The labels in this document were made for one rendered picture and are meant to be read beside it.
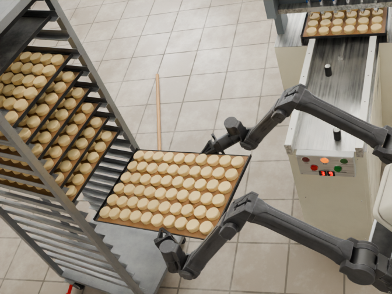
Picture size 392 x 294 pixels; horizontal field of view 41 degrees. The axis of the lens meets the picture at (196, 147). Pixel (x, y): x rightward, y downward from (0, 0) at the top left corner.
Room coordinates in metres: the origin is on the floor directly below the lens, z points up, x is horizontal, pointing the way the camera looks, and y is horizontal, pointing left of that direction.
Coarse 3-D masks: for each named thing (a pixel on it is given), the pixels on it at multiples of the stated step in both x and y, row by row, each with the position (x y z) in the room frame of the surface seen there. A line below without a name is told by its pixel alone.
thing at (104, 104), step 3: (87, 96) 1.87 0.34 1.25; (90, 96) 1.86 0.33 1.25; (87, 99) 1.88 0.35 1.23; (90, 99) 1.87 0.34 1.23; (93, 99) 1.85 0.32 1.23; (96, 99) 1.84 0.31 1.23; (99, 99) 1.83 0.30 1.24; (102, 99) 1.82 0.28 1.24; (105, 99) 1.81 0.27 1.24; (102, 102) 1.83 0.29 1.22; (105, 102) 1.81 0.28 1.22; (102, 105) 1.81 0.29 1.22; (105, 105) 1.80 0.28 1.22
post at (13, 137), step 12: (0, 120) 1.48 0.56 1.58; (12, 132) 1.49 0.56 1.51; (12, 144) 1.49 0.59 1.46; (24, 144) 1.49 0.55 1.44; (24, 156) 1.48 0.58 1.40; (36, 168) 1.48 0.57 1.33; (48, 180) 1.48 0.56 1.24; (60, 192) 1.49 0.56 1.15; (72, 204) 1.49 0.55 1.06; (72, 216) 1.48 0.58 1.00; (84, 228) 1.47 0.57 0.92; (96, 240) 1.48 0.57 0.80; (108, 252) 1.49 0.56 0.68; (120, 264) 1.49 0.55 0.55; (120, 276) 1.49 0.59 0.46; (132, 288) 1.48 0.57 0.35
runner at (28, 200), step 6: (0, 192) 1.83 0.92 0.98; (6, 192) 1.84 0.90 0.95; (12, 198) 1.79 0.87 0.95; (18, 198) 1.75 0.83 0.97; (24, 198) 1.76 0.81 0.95; (30, 198) 1.74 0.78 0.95; (36, 204) 1.68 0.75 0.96; (42, 204) 1.65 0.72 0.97; (48, 204) 1.66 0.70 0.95; (54, 204) 1.64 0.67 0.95; (54, 210) 1.61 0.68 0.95; (60, 210) 1.58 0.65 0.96; (84, 216) 1.50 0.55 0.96
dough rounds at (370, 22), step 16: (320, 16) 2.17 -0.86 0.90; (336, 16) 2.09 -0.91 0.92; (352, 16) 2.05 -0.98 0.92; (368, 16) 2.01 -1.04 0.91; (384, 16) 1.97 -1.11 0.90; (304, 32) 2.11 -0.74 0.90; (320, 32) 2.03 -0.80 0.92; (336, 32) 1.99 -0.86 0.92; (352, 32) 1.95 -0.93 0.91; (368, 32) 1.91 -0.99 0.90
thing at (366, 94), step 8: (376, 40) 1.86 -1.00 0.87; (368, 48) 1.81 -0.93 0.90; (368, 56) 1.76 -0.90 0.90; (368, 64) 1.71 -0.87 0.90; (368, 72) 1.66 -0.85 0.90; (368, 80) 1.61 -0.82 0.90; (368, 88) 1.57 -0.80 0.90; (368, 96) 1.53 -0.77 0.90; (368, 104) 1.49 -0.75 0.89; (360, 112) 1.46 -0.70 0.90; (368, 112) 1.48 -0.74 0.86; (360, 144) 1.31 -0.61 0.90; (360, 152) 1.29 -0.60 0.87
